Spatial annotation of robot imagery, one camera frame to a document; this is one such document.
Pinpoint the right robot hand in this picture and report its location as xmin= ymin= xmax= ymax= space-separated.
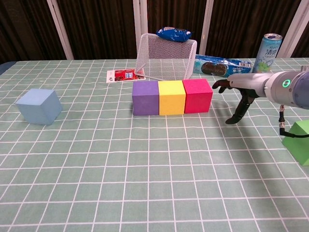
xmin=211 ymin=72 xmax=268 ymax=125

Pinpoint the magenta foam cube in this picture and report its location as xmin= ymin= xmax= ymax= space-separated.
xmin=183 ymin=78 xmax=213 ymax=114

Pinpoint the green foam cube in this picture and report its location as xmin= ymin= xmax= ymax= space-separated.
xmin=281 ymin=120 xmax=309 ymax=167

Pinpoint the yellow foam cube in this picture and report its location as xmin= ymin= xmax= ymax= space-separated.
xmin=158 ymin=80 xmax=186 ymax=116

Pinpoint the purple foam cube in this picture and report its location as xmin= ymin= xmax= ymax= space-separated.
xmin=132 ymin=81 xmax=160 ymax=116

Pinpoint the light blue drink can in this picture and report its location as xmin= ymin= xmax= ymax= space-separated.
xmin=250 ymin=33 xmax=283 ymax=74

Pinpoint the long blue cookie package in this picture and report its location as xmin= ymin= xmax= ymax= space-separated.
xmin=193 ymin=54 xmax=253 ymax=78

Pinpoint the small blue cookie packet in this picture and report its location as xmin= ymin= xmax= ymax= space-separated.
xmin=155 ymin=27 xmax=193 ymax=43

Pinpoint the green checked tablecloth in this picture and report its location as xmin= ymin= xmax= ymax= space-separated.
xmin=0 ymin=57 xmax=309 ymax=232

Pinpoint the red and white card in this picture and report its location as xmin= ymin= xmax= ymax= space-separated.
xmin=106 ymin=68 xmax=147 ymax=84

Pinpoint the light blue foam cube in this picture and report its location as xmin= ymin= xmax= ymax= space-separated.
xmin=14 ymin=88 xmax=63 ymax=126

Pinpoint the blue table pad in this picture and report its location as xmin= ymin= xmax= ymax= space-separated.
xmin=0 ymin=60 xmax=15 ymax=75

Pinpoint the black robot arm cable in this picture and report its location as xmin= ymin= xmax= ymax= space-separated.
xmin=278 ymin=104 xmax=309 ymax=139

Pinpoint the white frame post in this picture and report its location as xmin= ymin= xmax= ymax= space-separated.
xmin=199 ymin=0 xmax=214 ymax=56
xmin=46 ymin=0 xmax=74 ymax=60
xmin=132 ymin=0 xmax=148 ymax=60
xmin=284 ymin=0 xmax=309 ymax=58

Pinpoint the white wire mesh basket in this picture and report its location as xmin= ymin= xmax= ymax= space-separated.
xmin=134 ymin=33 xmax=198 ymax=82

